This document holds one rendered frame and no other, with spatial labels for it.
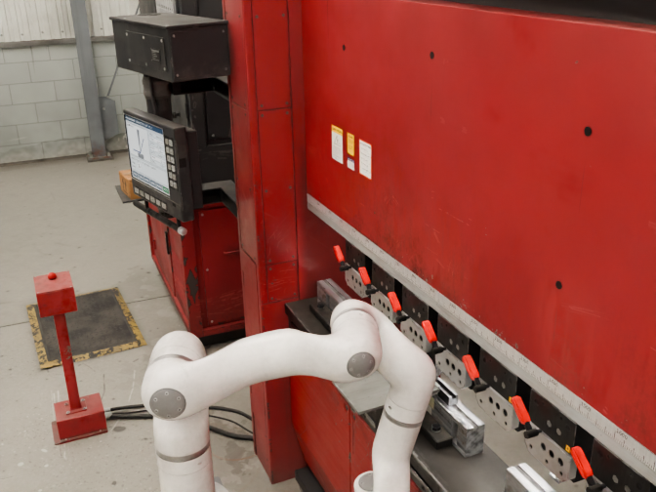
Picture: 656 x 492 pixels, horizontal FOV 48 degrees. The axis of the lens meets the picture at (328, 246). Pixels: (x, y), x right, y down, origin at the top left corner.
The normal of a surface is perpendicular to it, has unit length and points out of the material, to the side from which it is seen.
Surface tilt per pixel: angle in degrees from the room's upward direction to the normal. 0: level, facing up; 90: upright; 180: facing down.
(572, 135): 90
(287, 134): 90
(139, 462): 0
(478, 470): 0
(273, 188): 90
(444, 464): 0
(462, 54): 90
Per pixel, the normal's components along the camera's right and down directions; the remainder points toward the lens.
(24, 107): 0.38, 0.35
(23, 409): -0.02, -0.92
